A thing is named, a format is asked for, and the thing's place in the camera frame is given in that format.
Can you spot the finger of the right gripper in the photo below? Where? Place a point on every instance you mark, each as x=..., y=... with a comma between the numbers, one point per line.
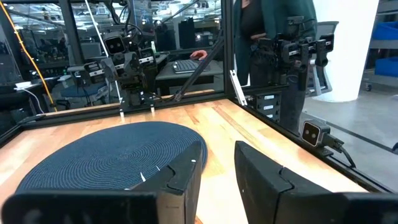
x=132, y=63
x=108, y=71

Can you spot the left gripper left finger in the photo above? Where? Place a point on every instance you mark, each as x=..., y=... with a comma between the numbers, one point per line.
x=174, y=193

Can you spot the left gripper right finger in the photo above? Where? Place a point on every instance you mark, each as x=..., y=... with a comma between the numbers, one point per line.
x=280, y=196

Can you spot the dark blue round placemat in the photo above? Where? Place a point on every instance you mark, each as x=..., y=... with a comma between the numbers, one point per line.
x=109, y=155

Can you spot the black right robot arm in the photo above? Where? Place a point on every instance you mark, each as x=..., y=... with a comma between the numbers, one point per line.
x=136, y=87

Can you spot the dark grey desk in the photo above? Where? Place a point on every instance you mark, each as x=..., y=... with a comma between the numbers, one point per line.
x=189, y=77

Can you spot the person's hand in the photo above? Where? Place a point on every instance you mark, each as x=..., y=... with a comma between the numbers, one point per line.
x=199, y=55

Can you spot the black labelled control box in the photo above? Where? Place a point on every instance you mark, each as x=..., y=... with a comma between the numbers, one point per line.
x=269, y=105

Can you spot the person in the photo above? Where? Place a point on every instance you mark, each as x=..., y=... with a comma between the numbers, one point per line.
x=273, y=18

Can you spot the white round pillar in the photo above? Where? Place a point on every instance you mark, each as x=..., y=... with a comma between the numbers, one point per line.
x=348, y=46

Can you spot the blue storage bin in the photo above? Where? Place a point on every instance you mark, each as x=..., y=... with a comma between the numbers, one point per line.
x=385, y=31
x=387, y=67

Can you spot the grey office chair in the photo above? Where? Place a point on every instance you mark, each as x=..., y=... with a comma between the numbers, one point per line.
x=328, y=29

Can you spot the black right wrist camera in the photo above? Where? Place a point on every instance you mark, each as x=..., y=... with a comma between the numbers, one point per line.
x=114, y=45

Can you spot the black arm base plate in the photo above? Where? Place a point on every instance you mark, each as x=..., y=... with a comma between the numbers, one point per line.
x=136, y=104

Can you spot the small black exterior camera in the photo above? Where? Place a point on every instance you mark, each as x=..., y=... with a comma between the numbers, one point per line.
x=312, y=133

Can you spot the white metal bracket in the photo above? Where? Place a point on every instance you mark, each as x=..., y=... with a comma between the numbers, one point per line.
x=237, y=87

